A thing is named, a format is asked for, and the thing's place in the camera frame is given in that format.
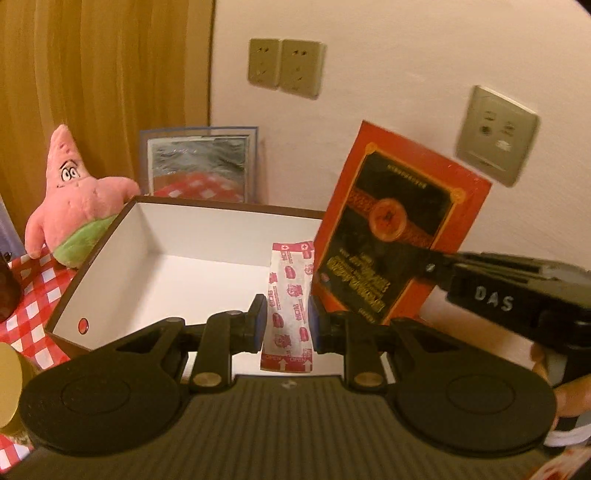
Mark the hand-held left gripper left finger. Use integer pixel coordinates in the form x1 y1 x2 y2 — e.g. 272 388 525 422
115 293 269 393

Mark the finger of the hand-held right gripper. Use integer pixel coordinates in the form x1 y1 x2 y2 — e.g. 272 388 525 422
416 248 462 291

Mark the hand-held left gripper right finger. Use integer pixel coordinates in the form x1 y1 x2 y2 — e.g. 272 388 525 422
307 298 462 391

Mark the pink white printed sachet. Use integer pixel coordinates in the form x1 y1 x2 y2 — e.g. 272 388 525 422
259 240 316 374

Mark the red and black packet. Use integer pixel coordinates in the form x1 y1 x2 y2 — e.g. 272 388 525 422
310 120 492 326

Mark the brown box with white inside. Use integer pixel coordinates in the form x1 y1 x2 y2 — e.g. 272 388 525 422
45 195 326 365

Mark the person's right hand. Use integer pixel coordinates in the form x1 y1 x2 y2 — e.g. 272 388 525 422
530 345 591 419

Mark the pink starfish plush toy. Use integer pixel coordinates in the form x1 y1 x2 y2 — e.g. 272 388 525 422
24 124 140 269

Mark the red white checkered tablecloth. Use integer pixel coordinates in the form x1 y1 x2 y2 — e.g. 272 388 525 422
0 249 81 462

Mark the brown thermos bottle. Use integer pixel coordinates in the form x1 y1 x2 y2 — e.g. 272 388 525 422
0 253 22 322

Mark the snack jar with gold lid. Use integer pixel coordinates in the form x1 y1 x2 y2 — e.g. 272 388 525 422
0 344 38 435

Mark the wood grain panel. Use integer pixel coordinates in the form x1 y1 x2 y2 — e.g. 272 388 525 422
0 0 217 232

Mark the large beige wall socket plate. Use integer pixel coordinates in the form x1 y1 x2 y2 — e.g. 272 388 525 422
455 84 540 188

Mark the beige wall power socket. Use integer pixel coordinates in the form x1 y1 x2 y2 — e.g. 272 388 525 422
279 39 326 100
247 38 282 88

